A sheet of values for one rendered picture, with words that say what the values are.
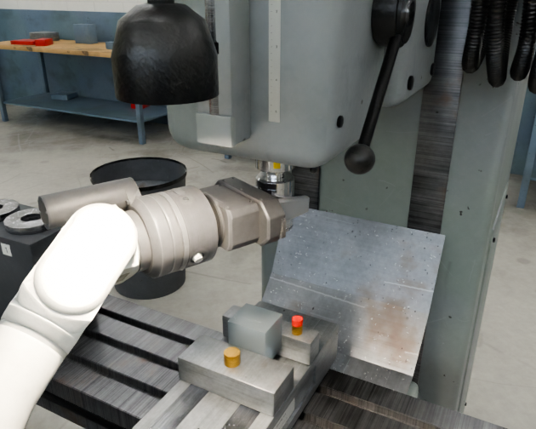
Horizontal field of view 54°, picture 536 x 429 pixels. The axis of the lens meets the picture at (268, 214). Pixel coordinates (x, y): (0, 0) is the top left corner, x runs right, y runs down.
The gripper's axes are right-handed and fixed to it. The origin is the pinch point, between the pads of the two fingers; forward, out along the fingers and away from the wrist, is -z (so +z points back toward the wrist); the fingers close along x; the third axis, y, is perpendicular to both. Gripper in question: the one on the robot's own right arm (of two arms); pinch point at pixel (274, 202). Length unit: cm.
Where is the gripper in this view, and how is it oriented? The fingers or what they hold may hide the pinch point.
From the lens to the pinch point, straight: 65.1
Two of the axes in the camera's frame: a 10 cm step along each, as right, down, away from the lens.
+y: -0.1, 9.2, 4.0
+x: -6.0, -3.2, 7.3
